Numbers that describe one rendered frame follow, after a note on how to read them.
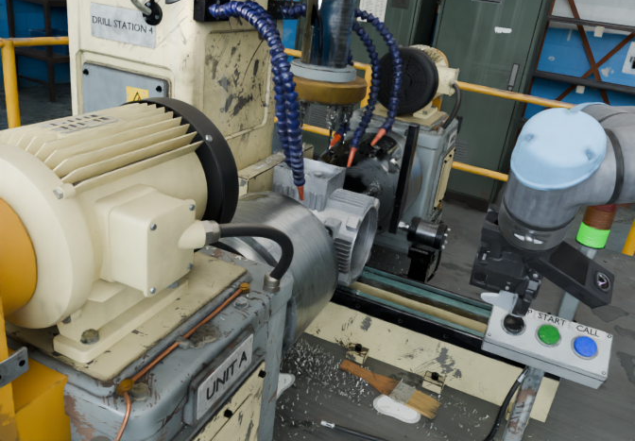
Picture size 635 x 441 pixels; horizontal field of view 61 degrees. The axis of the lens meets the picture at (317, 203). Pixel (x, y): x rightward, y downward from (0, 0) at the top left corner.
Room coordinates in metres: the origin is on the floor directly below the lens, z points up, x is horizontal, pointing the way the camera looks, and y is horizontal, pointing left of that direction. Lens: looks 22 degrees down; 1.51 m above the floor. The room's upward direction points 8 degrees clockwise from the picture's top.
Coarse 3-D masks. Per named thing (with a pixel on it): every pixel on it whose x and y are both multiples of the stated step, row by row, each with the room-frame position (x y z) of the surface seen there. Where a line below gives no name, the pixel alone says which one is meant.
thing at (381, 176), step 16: (368, 128) 1.41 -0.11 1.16; (336, 144) 1.28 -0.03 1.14; (368, 144) 1.25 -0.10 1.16; (384, 144) 1.27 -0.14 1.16; (400, 144) 1.33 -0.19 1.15; (320, 160) 1.29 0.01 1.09; (336, 160) 1.27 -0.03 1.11; (352, 160) 1.26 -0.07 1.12; (368, 160) 1.24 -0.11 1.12; (384, 160) 1.23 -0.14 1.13; (400, 160) 1.25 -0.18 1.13; (416, 160) 1.34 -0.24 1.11; (352, 176) 1.25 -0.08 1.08; (368, 176) 1.24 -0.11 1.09; (384, 176) 1.23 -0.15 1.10; (416, 176) 1.30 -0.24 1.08; (368, 192) 1.20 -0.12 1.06; (384, 192) 1.22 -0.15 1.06; (416, 192) 1.31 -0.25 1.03; (384, 208) 1.22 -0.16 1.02; (384, 224) 1.22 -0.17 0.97
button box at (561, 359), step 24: (504, 312) 0.72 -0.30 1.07; (528, 312) 0.72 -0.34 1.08; (504, 336) 0.69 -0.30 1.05; (528, 336) 0.68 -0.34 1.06; (576, 336) 0.68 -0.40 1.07; (600, 336) 0.68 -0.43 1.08; (528, 360) 0.68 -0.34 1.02; (552, 360) 0.65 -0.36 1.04; (576, 360) 0.65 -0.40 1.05; (600, 360) 0.65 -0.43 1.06; (600, 384) 0.64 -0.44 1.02
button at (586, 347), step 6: (582, 336) 0.67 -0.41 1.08; (576, 342) 0.67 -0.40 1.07; (582, 342) 0.67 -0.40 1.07; (588, 342) 0.66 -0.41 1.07; (576, 348) 0.66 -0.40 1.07; (582, 348) 0.66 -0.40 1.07; (588, 348) 0.66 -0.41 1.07; (594, 348) 0.66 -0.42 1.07; (582, 354) 0.65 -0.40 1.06; (588, 354) 0.65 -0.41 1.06
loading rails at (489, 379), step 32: (352, 288) 1.05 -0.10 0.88; (384, 288) 1.03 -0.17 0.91; (416, 288) 1.03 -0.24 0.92; (320, 320) 0.97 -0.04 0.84; (352, 320) 0.94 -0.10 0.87; (384, 320) 0.92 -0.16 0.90; (416, 320) 0.90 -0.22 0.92; (448, 320) 0.97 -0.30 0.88; (480, 320) 0.95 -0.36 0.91; (352, 352) 0.91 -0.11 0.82; (384, 352) 0.92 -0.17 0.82; (416, 352) 0.89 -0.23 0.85; (448, 352) 0.87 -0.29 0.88; (480, 352) 0.85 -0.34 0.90; (448, 384) 0.87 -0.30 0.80; (480, 384) 0.85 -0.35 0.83; (512, 384) 0.83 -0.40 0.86; (544, 384) 0.81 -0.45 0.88; (544, 416) 0.80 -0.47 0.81
